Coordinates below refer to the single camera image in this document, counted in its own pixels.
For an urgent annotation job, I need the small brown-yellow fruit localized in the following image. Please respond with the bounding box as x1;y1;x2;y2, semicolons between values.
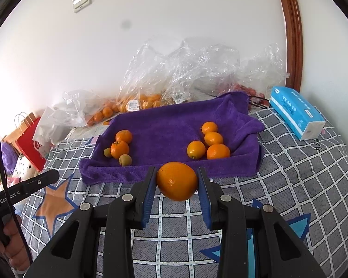
119;154;132;167

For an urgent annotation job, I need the small yellow-green fruit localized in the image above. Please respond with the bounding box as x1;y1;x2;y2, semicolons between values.
103;148;112;158

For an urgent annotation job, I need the large orange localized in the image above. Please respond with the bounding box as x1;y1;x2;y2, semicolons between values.
156;162;198;202
110;141;129;159

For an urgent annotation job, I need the orange with stem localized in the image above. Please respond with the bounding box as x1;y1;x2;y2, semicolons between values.
204;132;224;146

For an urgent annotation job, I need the medium orange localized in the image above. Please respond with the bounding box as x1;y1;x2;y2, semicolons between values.
187;141;206;160

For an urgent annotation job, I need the left hand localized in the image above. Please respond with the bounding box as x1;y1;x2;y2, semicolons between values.
0;218;30;271

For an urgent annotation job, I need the red paper bag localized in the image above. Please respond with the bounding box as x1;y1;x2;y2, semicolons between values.
2;112;50;172

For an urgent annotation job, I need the checkered grey bedspread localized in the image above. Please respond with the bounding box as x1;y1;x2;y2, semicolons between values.
20;108;348;277

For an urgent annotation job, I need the white plastic bag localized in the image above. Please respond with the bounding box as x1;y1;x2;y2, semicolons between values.
32;107;71;159

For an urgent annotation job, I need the purple towel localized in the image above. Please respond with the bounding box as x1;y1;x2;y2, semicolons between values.
79;92;265;185

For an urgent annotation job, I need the plastic bag of tangerines left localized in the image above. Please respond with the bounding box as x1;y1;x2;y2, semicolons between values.
49;90;118;127

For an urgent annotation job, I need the blue tissue pack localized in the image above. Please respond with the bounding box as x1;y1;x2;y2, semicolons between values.
269;86;326;141

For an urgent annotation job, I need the clear plastic bag right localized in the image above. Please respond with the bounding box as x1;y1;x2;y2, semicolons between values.
216;43;290;108

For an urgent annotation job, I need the clear plastic bag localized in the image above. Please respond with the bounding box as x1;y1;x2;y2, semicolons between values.
216;43;290;108
117;36;240;112

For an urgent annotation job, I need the clear plastic bag centre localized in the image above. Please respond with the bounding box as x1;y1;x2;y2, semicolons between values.
117;36;240;112

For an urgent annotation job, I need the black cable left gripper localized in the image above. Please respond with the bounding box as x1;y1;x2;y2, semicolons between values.
0;108;34;267

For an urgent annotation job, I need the wall switch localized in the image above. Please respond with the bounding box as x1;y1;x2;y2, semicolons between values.
72;0;92;13

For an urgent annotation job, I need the brown wooden frame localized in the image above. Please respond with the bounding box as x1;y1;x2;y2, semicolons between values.
280;0;304;92

